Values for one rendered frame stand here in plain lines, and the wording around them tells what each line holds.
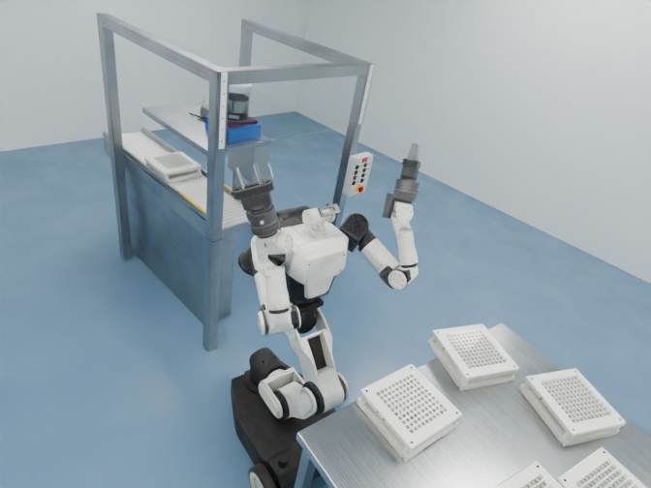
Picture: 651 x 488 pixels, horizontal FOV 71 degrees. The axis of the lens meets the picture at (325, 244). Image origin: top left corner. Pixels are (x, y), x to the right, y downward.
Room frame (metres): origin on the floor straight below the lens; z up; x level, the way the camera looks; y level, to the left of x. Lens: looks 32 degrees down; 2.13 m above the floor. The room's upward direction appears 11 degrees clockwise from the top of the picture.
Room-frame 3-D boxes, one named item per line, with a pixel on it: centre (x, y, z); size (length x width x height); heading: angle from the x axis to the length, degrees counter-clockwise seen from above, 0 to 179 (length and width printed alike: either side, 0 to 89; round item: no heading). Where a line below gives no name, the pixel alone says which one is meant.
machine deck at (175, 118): (2.28, 0.74, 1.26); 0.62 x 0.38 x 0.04; 51
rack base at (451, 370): (1.33, -0.65, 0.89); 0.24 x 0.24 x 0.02; 24
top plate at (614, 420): (1.17, -0.98, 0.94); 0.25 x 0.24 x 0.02; 113
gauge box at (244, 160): (2.26, 0.50, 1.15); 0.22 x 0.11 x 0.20; 51
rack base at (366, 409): (1.01, -0.38, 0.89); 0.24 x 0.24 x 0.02; 42
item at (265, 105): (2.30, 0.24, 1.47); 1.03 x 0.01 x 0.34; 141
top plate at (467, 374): (1.33, -0.65, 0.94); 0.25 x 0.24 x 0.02; 114
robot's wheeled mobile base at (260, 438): (1.47, 0.03, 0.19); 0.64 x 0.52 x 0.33; 42
